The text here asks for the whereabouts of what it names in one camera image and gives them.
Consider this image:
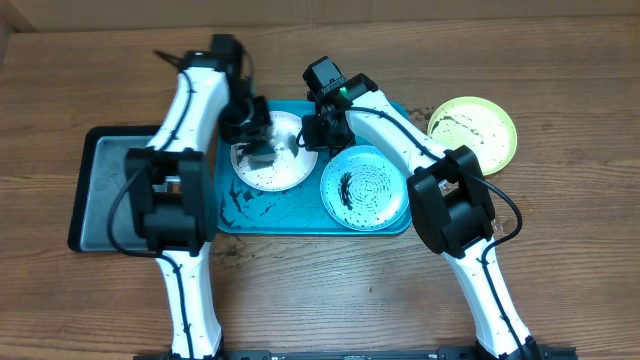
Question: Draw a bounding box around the dark cleaning sponge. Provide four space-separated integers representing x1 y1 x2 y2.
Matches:
239 141 277 170

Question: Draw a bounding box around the pink speckled plate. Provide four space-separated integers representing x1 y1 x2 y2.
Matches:
230 111 318 192

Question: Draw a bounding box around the yellow speckled plate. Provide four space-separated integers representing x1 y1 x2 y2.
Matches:
427 96 518 176

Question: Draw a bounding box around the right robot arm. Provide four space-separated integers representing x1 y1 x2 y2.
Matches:
300 57 543 359

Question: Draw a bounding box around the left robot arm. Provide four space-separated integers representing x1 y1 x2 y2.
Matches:
106 34 275 359

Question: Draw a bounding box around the teal plastic serving tray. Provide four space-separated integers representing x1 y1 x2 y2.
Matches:
214 100 381 236

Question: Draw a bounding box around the black rectangular water tray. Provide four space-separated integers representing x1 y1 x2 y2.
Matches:
67 125 159 253

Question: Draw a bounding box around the light blue speckled plate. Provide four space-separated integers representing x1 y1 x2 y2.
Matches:
320 145 411 235

